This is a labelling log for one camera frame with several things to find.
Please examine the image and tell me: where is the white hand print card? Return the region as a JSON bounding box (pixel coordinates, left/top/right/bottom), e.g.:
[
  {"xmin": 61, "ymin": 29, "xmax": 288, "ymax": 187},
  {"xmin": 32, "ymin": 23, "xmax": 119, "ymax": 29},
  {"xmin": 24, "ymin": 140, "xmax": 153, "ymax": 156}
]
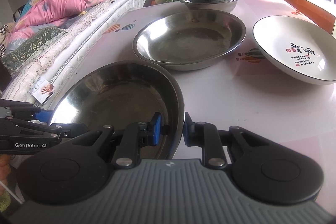
[{"xmin": 30, "ymin": 77, "xmax": 55, "ymax": 105}]

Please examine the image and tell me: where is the pink floral blanket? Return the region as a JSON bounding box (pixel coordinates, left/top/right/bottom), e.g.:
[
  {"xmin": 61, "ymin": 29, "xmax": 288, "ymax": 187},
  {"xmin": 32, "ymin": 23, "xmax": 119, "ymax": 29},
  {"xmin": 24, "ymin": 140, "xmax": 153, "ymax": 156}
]
[{"xmin": 4, "ymin": 0, "xmax": 104, "ymax": 47}]

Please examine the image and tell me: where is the steel bowl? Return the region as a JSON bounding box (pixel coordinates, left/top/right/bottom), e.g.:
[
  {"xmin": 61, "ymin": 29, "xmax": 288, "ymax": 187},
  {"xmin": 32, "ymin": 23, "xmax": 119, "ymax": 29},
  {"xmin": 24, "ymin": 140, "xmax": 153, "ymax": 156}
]
[{"xmin": 179, "ymin": 0, "xmax": 238, "ymax": 12}]

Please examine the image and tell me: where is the person's left hand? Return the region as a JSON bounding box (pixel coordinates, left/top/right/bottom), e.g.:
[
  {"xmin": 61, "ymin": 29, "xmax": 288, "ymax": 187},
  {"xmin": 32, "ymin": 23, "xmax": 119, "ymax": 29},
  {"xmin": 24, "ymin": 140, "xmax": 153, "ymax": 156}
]
[{"xmin": 0, "ymin": 155, "xmax": 11, "ymax": 186}]

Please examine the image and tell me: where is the white ceramic printed plate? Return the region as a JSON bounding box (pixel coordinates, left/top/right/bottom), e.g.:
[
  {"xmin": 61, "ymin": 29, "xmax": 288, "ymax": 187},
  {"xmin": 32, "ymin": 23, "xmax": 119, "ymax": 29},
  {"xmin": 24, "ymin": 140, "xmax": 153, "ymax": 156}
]
[{"xmin": 252, "ymin": 15, "xmax": 335, "ymax": 85}]

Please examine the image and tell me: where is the white quilted mattress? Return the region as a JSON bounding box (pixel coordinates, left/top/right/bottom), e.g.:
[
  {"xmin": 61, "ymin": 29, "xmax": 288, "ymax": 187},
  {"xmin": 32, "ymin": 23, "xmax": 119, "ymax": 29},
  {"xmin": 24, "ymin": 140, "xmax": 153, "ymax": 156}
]
[{"xmin": 1, "ymin": 0, "xmax": 145, "ymax": 102}]

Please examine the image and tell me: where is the large steel plate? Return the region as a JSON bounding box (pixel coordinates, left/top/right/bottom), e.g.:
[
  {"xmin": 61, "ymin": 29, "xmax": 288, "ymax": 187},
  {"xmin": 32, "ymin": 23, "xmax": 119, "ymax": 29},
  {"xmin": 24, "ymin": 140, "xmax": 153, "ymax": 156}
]
[{"xmin": 50, "ymin": 61, "xmax": 185, "ymax": 159}]

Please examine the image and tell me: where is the green leaf pattern pillow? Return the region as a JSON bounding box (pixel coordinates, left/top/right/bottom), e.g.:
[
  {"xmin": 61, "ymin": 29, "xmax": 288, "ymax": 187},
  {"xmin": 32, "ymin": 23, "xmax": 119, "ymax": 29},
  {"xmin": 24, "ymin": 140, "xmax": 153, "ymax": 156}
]
[{"xmin": 1, "ymin": 27, "xmax": 65, "ymax": 76}]

